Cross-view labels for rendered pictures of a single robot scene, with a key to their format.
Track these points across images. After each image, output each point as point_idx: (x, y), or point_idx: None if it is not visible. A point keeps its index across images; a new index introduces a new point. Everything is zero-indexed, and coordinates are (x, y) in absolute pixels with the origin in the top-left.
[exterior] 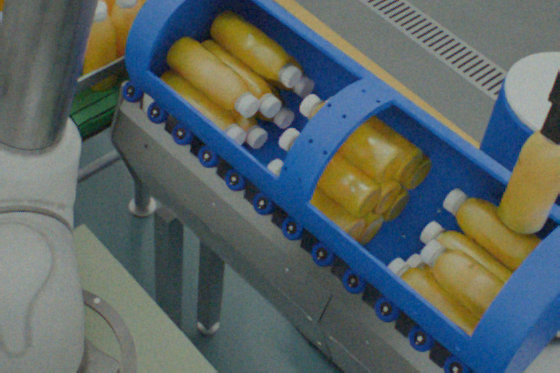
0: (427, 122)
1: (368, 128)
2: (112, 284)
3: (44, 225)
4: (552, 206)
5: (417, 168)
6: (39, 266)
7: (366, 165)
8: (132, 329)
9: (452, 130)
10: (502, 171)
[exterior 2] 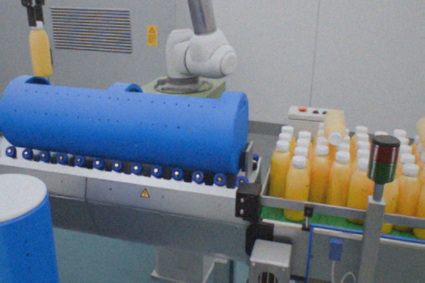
0: (88, 89)
1: None
2: (180, 95)
3: (185, 42)
4: (28, 87)
5: None
6: (173, 30)
7: None
8: (165, 93)
9: (76, 99)
10: (51, 89)
